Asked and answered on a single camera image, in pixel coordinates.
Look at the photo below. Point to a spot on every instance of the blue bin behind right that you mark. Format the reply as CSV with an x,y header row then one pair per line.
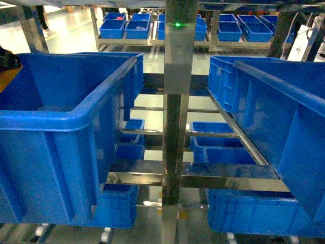
x,y
221,81

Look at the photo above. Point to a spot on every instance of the blue bin lower right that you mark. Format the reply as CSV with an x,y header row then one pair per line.
x,y
264,213

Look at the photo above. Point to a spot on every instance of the blue bin behind left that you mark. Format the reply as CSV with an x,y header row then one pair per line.
x,y
135,77

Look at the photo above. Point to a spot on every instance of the large blue bin upper right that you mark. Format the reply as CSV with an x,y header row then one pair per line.
x,y
280,107

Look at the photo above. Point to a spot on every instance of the large blue bin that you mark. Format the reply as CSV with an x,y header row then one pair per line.
x,y
61,122
280,107

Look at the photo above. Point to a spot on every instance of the blue bin lower left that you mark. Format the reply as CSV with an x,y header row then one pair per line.
x,y
116,207

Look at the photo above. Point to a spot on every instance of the stainless steel rack frame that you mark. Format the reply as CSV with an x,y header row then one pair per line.
x,y
171,173

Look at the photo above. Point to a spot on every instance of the yellow toy block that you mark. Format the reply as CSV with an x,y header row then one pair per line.
x,y
7,75

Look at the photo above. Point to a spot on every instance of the large blue bin upper left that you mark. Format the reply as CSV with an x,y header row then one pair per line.
x,y
61,122

